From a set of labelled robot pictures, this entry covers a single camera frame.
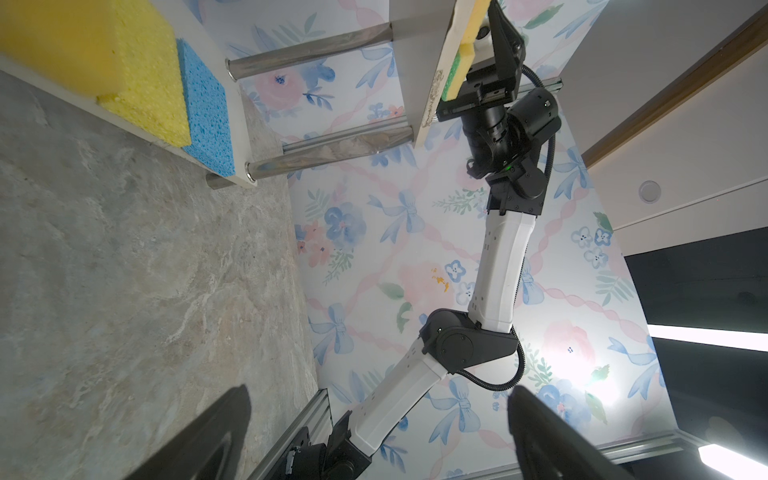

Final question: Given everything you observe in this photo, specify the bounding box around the blue sponge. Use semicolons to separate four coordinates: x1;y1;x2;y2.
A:
176;39;236;177

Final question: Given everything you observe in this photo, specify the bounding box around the white two-tier shelf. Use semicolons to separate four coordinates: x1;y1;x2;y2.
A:
0;0;493;190

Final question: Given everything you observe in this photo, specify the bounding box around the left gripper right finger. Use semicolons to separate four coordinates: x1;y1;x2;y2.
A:
507;386;631;480

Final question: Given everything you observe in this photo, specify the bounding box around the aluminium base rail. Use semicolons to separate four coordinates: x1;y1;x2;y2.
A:
247;389;332;480

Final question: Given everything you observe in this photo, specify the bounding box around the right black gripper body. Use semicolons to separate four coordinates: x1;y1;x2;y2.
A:
436;57;562;179

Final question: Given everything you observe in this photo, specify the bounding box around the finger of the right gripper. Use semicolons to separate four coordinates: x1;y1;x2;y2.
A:
464;1;526;99

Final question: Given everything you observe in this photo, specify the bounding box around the ceiling light strip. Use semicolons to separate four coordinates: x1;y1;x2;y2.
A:
648;325;768;352

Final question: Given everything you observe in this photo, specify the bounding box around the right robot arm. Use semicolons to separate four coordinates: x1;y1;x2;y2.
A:
270;2;561;479

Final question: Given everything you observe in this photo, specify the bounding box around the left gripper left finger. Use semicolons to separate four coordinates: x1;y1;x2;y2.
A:
127;385;251;479

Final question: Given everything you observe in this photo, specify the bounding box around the dark yellow sponge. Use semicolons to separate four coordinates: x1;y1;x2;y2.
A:
441;0;491;102

